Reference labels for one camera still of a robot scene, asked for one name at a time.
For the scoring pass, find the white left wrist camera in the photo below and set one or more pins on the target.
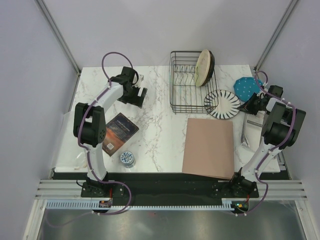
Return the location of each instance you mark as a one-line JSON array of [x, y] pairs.
[[137, 81]]

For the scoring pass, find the white paper leaflet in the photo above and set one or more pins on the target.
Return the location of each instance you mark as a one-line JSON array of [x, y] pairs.
[[256, 120]]

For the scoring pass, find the blue striped white plate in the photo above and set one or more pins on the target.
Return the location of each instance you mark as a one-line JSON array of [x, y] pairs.
[[222, 104]]

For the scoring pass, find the blue patterned small cup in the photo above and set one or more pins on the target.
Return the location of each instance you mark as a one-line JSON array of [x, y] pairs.
[[127, 159]]

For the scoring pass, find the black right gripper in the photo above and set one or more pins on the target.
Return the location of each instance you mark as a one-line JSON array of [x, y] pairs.
[[247, 106]]

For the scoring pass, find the teal polka dot plate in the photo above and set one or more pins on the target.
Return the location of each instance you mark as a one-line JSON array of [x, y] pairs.
[[245, 87]]

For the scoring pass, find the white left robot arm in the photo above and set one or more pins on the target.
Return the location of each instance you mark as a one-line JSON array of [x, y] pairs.
[[146, 120]]

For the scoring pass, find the clear plastic bag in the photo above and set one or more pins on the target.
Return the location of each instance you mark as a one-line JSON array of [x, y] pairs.
[[68, 156]]

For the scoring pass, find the pink folder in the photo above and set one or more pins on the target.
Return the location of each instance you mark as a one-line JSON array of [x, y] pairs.
[[209, 148]]

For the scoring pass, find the black wire dish rack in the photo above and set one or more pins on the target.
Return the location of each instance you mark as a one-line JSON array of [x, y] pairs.
[[184, 96]]

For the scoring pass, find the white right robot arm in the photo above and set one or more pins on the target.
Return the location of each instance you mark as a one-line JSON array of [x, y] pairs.
[[280, 128]]

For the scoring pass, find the white cable duct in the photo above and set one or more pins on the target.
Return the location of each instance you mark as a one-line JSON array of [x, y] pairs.
[[90, 204]]

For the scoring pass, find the dark sunset book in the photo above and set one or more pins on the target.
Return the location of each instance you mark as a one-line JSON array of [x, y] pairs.
[[118, 131]]

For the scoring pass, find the cream plate with branch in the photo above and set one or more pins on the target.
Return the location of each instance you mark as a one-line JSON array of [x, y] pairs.
[[203, 68]]

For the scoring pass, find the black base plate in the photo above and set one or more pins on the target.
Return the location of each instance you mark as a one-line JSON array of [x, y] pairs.
[[172, 188]]

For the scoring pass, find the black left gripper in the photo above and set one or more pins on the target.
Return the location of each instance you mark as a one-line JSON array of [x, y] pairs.
[[137, 101]]

